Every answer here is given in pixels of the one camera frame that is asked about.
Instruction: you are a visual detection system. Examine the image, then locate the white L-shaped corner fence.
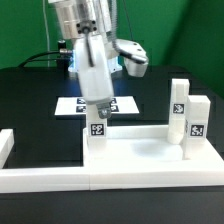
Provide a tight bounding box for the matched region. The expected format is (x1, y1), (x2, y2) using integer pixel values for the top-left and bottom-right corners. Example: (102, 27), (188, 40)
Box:
(0, 129), (224, 193)

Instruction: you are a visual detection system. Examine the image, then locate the white marker base plate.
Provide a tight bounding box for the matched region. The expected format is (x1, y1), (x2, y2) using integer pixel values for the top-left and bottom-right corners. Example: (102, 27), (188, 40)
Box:
(55, 96), (139, 116)

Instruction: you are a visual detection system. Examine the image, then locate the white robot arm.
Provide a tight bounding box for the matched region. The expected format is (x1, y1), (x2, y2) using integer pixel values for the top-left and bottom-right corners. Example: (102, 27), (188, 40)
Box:
(48, 0), (115, 119)

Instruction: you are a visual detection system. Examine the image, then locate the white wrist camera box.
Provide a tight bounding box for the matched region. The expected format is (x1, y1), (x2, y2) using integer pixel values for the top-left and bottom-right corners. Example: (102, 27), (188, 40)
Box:
(116, 39), (149, 77)

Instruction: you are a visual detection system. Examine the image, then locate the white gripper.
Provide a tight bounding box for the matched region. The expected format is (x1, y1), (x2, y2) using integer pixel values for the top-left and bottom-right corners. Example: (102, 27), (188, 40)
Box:
(75, 35), (114, 119)

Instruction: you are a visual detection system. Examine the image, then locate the black cable bundle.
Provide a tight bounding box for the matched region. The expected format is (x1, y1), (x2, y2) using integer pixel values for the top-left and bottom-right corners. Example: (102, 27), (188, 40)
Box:
(18, 0), (74, 68)

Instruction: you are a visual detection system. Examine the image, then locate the white desk top tray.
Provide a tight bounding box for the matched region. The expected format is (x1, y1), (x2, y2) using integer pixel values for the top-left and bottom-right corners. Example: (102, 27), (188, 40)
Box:
(83, 125), (222, 167)

